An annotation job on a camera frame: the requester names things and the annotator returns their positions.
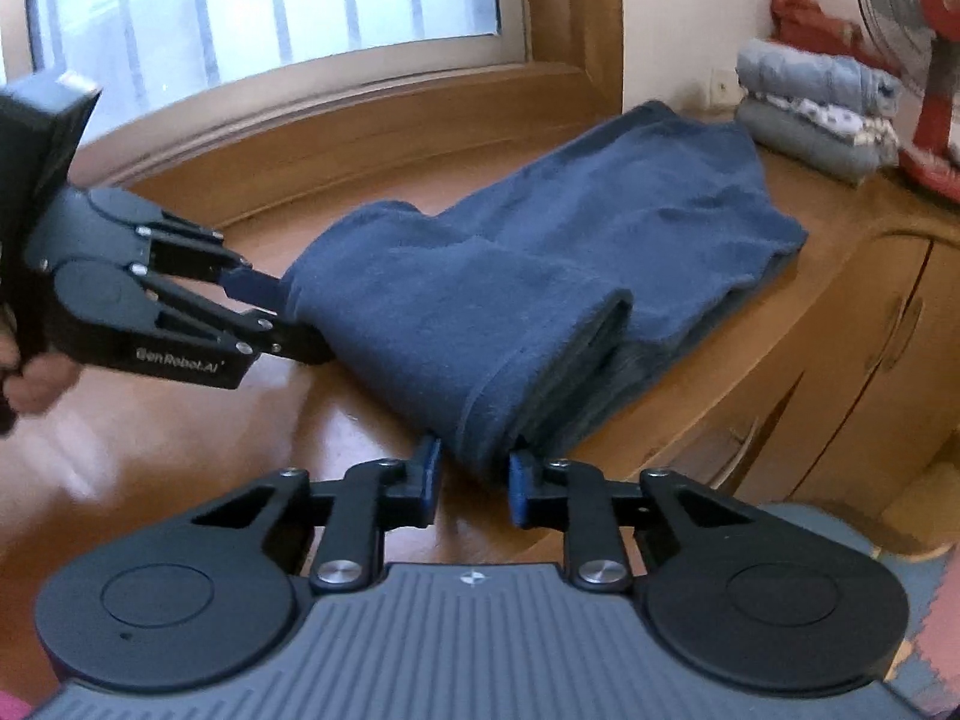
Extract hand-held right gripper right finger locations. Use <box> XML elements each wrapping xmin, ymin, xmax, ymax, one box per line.
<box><xmin>508</xmin><ymin>450</ymin><xmax>758</xmax><ymax>592</ymax></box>

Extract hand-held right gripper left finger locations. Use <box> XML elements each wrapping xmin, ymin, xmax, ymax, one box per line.
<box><xmin>191</xmin><ymin>433</ymin><xmax>443</xmax><ymax>592</ymax></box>

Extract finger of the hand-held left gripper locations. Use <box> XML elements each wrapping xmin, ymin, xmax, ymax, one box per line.
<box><xmin>137</xmin><ymin>212</ymin><xmax>291</xmax><ymax>310</ymax></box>
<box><xmin>133</xmin><ymin>264</ymin><xmax>336</xmax><ymax>367</ymax></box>

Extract dark blue pants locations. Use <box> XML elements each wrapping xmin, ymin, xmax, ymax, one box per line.
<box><xmin>283</xmin><ymin>100</ymin><xmax>809</xmax><ymax>482</ymax></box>

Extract person's left hand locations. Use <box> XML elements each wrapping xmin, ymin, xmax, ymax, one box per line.
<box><xmin>0</xmin><ymin>326</ymin><xmax>85</xmax><ymax>436</ymax></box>

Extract brown wooden window sill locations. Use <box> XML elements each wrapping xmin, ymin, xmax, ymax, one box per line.
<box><xmin>67</xmin><ymin>60</ymin><xmax>602</xmax><ymax>227</ymax></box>

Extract wooden cabinet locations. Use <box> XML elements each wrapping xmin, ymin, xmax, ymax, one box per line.
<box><xmin>585</xmin><ymin>187</ymin><xmax>960</xmax><ymax>565</ymax></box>

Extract folded grey garment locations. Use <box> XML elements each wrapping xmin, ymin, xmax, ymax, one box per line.
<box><xmin>732</xmin><ymin>101</ymin><xmax>899</xmax><ymax>190</ymax></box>

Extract folded white dotted garment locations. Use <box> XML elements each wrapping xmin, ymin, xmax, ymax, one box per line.
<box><xmin>741</xmin><ymin>92</ymin><xmax>902</xmax><ymax>149</ymax></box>

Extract folded light blue garment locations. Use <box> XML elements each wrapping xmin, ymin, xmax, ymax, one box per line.
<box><xmin>733</xmin><ymin>37</ymin><xmax>906</xmax><ymax>122</ymax></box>

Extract electric fan with red base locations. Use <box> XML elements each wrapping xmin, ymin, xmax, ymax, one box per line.
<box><xmin>853</xmin><ymin>0</ymin><xmax>960</xmax><ymax>201</ymax></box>

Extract window with white frame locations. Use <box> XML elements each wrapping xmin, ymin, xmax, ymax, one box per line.
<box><xmin>0</xmin><ymin>0</ymin><xmax>527</xmax><ymax>130</ymax></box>

